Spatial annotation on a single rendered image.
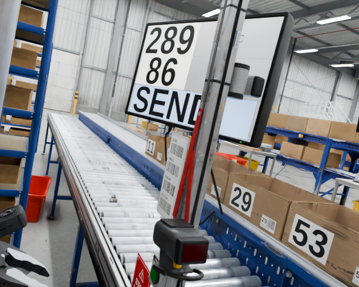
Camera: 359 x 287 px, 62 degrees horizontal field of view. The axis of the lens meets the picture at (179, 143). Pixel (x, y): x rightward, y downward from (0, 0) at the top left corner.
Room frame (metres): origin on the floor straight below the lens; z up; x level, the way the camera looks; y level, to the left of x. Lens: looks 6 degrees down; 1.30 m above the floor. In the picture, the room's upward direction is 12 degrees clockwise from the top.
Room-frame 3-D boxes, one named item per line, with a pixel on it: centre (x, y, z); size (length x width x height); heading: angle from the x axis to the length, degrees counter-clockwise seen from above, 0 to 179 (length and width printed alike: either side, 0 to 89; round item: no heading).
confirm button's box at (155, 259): (0.60, -0.02, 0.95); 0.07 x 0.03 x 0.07; 27
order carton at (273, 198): (1.34, -0.49, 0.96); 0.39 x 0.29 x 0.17; 27
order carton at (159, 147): (2.39, 0.05, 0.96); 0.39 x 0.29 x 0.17; 28
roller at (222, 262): (1.07, -0.12, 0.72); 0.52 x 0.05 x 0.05; 117
